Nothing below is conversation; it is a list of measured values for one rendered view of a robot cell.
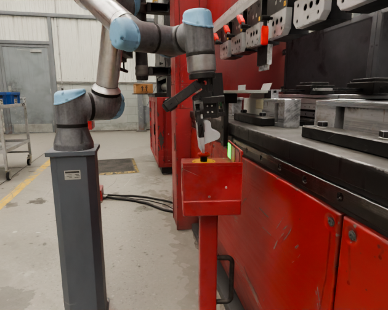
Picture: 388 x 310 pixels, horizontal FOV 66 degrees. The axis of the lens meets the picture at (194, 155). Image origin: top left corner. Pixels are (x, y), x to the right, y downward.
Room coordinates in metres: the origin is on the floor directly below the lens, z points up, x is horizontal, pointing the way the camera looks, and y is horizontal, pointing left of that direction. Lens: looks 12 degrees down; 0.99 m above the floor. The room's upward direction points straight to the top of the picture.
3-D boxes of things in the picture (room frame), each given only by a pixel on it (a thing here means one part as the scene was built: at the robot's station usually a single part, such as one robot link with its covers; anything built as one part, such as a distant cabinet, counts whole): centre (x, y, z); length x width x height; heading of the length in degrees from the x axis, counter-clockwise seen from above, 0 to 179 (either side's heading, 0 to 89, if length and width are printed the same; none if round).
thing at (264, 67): (1.26, -0.28, 1.13); 0.10 x 0.02 x 0.10; 11
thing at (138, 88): (3.62, 0.60, 1.04); 0.30 x 0.26 x 0.12; 12
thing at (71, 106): (1.19, 0.48, 0.94); 0.13 x 0.12 x 0.14; 131
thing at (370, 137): (0.65, -0.34, 0.89); 0.30 x 0.05 x 0.03; 11
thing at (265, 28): (1.09, -0.25, 1.20); 0.04 x 0.02 x 0.10; 101
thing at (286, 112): (1.20, -0.29, 0.92); 0.39 x 0.06 x 0.10; 11
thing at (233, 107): (1.80, -0.18, 0.92); 0.50 x 0.06 x 0.10; 11
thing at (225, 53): (1.67, -0.20, 1.26); 0.15 x 0.09 x 0.17; 11
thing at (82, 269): (1.18, 0.48, 0.39); 0.18 x 0.18 x 0.77; 12
